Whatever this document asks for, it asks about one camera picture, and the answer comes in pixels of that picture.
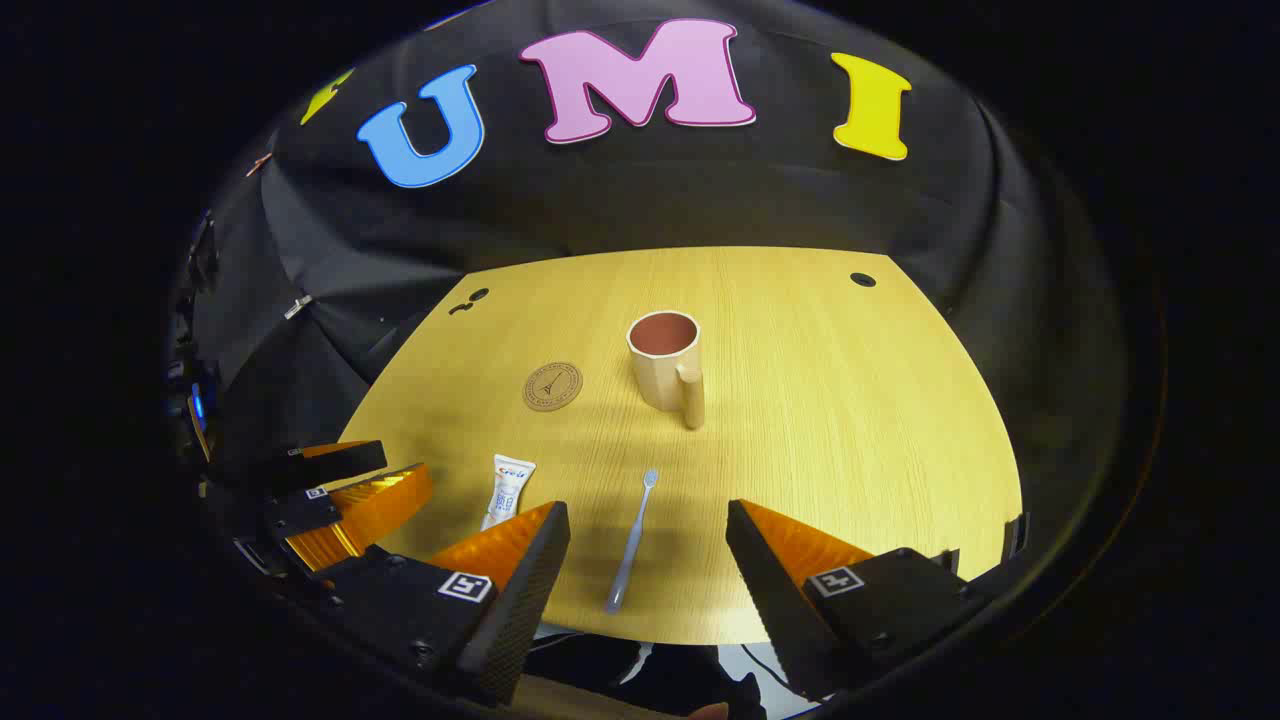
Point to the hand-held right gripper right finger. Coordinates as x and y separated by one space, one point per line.
765 590

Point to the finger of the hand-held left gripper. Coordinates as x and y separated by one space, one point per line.
345 463
380 505

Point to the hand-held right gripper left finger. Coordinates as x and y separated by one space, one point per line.
535 590

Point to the light blue toothbrush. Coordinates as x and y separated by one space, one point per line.
632 545

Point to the white toothpaste tube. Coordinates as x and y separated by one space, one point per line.
510 485

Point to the round cork coaster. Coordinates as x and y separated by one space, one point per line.
552 386

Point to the beige cup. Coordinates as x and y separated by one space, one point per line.
660 382

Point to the dark patterned clothing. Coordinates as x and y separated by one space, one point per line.
680 680

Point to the silver metal clip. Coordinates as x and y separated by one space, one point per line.
297 306

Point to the copper metal clip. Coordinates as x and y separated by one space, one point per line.
258 164

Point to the black backdrop cloth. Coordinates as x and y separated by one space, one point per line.
700 190

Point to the black desk edge bracket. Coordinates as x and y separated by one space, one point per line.
1017 535

